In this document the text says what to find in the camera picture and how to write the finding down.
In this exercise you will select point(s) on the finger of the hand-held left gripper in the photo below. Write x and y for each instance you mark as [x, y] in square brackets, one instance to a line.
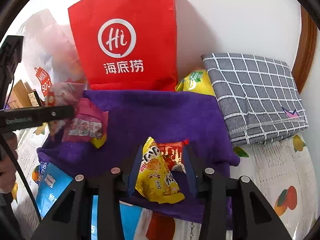
[37, 117]

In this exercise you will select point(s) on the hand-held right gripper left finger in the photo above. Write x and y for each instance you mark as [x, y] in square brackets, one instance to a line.
[132, 170]

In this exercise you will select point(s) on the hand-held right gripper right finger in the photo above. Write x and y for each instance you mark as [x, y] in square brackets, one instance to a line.
[190, 172]

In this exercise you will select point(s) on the yellow snack packet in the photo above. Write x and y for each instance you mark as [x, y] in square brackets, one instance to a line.
[155, 175]

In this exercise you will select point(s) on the red snack packet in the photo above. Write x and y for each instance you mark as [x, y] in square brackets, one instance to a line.
[172, 155]

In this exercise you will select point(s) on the magenta pink snack packet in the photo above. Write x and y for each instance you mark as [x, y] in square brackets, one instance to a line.
[85, 125]

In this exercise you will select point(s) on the person's left hand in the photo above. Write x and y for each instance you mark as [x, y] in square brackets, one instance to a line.
[7, 162]

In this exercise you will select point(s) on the wooden headboard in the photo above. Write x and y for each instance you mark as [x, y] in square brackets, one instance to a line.
[20, 90]

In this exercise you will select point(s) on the white plastic shopping bag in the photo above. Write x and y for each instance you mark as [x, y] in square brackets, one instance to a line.
[45, 42]

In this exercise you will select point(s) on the blue snack packet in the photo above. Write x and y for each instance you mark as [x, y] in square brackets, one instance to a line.
[42, 168]

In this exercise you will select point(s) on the purple towel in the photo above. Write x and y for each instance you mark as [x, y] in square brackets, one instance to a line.
[150, 115]

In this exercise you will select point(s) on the blue tissue pack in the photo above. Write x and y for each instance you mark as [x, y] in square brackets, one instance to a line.
[55, 187]

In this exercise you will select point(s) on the fruit print tablecloth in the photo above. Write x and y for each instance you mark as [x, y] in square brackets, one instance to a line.
[270, 160]

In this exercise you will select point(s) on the yellow green snack bag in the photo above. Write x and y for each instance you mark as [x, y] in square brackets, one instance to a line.
[195, 82]

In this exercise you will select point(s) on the grey checked folded cloth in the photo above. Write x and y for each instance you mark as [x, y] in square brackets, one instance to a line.
[250, 92]

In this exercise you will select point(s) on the red paper bag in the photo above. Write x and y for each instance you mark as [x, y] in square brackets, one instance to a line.
[155, 17]

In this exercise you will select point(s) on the brown wooden door frame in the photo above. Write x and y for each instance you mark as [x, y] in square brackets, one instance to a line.
[305, 55]

